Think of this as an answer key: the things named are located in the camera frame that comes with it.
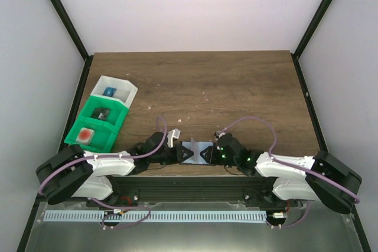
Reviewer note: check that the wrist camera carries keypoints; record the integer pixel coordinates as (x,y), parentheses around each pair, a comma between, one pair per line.
(219,134)
(172,136)

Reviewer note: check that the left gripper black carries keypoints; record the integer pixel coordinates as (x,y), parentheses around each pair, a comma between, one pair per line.
(179,150)

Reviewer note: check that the green plastic bin middle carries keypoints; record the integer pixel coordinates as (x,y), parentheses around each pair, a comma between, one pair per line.
(117,115)

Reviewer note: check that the blue card in bin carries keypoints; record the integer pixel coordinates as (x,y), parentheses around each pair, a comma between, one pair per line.
(109,91)

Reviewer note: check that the black aluminium frame rail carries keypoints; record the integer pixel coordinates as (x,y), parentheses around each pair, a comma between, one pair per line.
(254,191)

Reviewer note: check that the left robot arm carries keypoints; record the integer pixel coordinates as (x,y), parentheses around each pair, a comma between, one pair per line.
(78,173)

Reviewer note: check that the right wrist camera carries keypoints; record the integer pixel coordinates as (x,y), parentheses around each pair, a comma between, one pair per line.
(219,134)

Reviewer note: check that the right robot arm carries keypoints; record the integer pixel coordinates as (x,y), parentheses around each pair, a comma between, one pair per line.
(322,178)

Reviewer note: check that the green plastic bin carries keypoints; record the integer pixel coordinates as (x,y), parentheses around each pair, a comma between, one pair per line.
(117,115)
(103,140)

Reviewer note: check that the green plastic bin front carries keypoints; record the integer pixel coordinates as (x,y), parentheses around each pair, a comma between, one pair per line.
(103,140)

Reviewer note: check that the white plastic bin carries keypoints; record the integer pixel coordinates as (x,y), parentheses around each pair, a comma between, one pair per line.
(125,90)

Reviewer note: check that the light blue cable duct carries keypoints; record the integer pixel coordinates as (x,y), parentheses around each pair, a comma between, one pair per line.
(156,216)

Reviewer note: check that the black leather card holder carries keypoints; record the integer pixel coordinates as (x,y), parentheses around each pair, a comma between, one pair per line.
(196,147)

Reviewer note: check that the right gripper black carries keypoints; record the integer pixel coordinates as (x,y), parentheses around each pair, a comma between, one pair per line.
(215,162)

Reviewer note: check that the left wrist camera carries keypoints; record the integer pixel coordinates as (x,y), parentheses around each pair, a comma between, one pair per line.
(172,136)

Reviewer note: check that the dark card in bin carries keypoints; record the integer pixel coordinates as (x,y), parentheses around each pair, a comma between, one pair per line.
(100,113)

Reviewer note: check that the red and white card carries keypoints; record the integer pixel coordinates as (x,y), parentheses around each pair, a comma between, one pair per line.
(85,136)

